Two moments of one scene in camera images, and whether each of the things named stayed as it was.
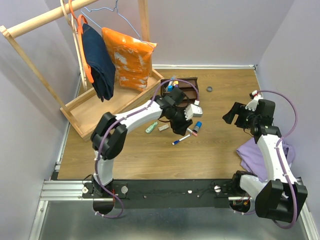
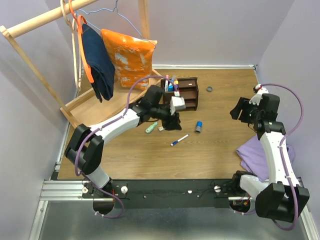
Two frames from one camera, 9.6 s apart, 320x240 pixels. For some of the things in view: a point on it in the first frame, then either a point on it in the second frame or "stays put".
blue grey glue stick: (198, 125) stays put
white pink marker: (193, 133) -> (166, 83)
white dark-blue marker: (177, 141) stays put
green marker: (149, 129) stays put
